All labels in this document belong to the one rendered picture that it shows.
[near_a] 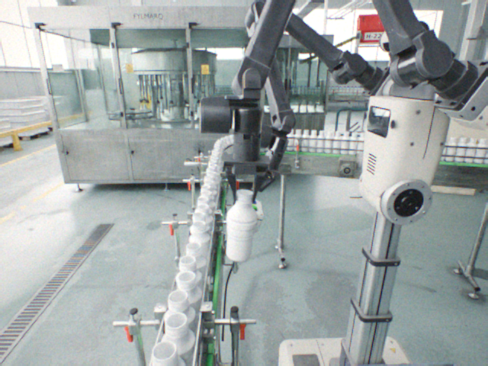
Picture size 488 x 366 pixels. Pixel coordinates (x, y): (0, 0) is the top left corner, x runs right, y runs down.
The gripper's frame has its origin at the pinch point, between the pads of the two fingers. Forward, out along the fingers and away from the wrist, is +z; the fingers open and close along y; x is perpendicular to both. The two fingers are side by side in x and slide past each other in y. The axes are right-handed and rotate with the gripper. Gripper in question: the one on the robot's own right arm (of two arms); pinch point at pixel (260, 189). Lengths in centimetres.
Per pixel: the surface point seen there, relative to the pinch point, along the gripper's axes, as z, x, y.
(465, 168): -31, 150, -94
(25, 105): 218, -508, -706
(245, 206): -7.6, -9.8, 37.7
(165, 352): 11, -18, 62
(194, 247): 9.7, -16.9, 32.0
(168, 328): 9, -18, 59
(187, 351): 12, -14, 60
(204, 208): 8.1, -16.8, 11.6
